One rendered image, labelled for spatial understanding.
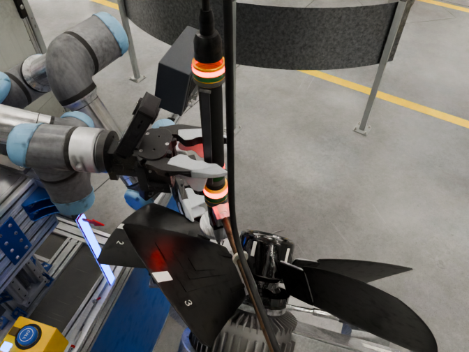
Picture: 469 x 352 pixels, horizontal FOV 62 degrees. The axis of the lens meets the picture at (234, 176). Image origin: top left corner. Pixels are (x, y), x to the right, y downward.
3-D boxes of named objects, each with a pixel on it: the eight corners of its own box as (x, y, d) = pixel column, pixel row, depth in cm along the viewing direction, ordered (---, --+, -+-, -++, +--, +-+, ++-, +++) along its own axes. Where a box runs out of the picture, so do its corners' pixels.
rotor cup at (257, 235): (296, 312, 78) (310, 248, 78) (225, 299, 76) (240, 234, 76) (279, 290, 92) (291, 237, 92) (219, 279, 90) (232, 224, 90)
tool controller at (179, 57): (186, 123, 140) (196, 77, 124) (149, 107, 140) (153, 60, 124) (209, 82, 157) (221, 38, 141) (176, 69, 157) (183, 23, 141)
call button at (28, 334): (31, 349, 84) (28, 346, 82) (15, 343, 84) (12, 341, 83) (42, 331, 86) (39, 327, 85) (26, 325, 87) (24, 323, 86)
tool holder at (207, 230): (243, 243, 74) (244, 212, 67) (208, 253, 73) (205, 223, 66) (229, 207, 80) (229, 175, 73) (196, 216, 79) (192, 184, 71)
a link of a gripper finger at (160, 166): (201, 165, 61) (153, 149, 64) (200, 156, 60) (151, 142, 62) (187, 185, 58) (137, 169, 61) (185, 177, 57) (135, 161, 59)
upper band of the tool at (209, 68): (229, 86, 51) (229, 67, 49) (198, 92, 50) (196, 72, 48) (220, 69, 54) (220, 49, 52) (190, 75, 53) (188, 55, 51)
